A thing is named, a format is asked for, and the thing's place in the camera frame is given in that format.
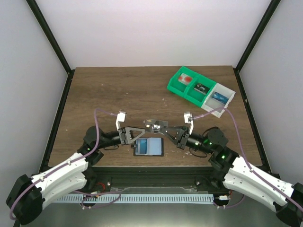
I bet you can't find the black leather card holder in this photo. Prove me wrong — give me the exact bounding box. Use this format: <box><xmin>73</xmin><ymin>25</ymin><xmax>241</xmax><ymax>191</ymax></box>
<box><xmin>131</xmin><ymin>137</ymin><xmax>164</xmax><ymax>157</ymax></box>

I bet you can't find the blue VIP credit card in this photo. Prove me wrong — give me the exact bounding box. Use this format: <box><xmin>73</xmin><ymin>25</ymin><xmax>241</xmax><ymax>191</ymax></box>
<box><xmin>212</xmin><ymin>93</ymin><xmax>228</xmax><ymax>104</ymax></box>

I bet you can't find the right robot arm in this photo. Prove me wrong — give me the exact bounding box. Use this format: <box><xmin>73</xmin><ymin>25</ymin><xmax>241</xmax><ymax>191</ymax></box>
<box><xmin>161</xmin><ymin>126</ymin><xmax>303</xmax><ymax>227</ymax></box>

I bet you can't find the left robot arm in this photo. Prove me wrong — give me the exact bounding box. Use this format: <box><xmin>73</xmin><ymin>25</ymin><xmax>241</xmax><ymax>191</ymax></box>
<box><xmin>6</xmin><ymin>126</ymin><xmax>145</xmax><ymax>225</ymax></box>

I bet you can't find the black VIP card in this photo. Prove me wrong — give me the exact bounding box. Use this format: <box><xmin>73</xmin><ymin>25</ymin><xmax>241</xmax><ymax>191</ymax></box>
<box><xmin>194</xmin><ymin>83</ymin><xmax>210</xmax><ymax>95</ymax></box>

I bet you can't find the red white card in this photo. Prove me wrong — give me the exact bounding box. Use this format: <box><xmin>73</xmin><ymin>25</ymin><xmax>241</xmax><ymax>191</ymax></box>
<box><xmin>178</xmin><ymin>73</ymin><xmax>193</xmax><ymax>86</ymax></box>

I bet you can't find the blue card in bin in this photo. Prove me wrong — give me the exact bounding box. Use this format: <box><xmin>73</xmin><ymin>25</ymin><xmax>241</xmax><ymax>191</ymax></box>
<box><xmin>211</xmin><ymin>93</ymin><xmax>228</xmax><ymax>105</ymax></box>

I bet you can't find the green bin middle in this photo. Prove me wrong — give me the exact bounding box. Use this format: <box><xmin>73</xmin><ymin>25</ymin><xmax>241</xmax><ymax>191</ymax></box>
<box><xmin>184</xmin><ymin>76</ymin><xmax>216</xmax><ymax>107</ymax></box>

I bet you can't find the green bin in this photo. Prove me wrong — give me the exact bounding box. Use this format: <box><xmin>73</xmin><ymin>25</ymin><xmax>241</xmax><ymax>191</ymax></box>
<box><xmin>167</xmin><ymin>66</ymin><xmax>202</xmax><ymax>98</ymax></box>
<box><xmin>184</xmin><ymin>76</ymin><xmax>216</xmax><ymax>107</ymax></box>

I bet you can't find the green bin far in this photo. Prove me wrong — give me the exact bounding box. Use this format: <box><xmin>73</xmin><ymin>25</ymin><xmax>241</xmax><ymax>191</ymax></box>
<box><xmin>167</xmin><ymin>66</ymin><xmax>202</xmax><ymax>98</ymax></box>

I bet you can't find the white translucent bin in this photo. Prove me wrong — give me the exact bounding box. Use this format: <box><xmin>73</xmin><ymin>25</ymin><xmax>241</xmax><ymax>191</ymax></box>
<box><xmin>201</xmin><ymin>83</ymin><xmax>236</xmax><ymax>118</ymax></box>

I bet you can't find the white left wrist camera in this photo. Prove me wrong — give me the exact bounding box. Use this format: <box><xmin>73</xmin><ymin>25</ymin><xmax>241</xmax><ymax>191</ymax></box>
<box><xmin>116</xmin><ymin>112</ymin><xmax>126</xmax><ymax>130</ymax></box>

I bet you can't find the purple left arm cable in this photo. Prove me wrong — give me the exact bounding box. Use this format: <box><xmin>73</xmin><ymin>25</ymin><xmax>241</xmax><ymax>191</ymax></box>
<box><xmin>9</xmin><ymin>108</ymin><xmax>119</xmax><ymax>220</ymax></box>

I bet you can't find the black aluminium front rail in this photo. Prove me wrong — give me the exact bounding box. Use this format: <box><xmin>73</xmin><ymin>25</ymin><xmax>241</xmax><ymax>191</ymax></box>
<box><xmin>92</xmin><ymin>166</ymin><xmax>228</xmax><ymax>194</ymax></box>

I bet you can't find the light blue slotted cable duct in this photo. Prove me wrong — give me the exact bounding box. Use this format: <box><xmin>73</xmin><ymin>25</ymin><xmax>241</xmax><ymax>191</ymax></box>
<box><xmin>55</xmin><ymin>194</ymin><xmax>214</xmax><ymax>204</ymax></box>

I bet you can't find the black left frame post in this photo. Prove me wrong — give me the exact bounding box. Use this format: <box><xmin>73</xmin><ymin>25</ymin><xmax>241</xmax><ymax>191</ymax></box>
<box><xmin>25</xmin><ymin>0</ymin><xmax>72</xmax><ymax>74</ymax></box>

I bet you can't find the black frame post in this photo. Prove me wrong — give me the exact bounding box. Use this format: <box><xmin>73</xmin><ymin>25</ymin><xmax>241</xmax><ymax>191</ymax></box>
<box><xmin>25</xmin><ymin>0</ymin><xmax>72</xmax><ymax>74</ymax></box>
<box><xmin>235</xmin><ymin>0</ymin><xmax>281</xmax><ymax>72</ymax></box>

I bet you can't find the black right frame post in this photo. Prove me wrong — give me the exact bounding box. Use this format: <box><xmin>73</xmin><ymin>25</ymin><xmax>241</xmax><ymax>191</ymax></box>
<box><xmin>235</xmin><ymin>0</ymin><xmax>281</xmax><ymax>72</ymax></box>

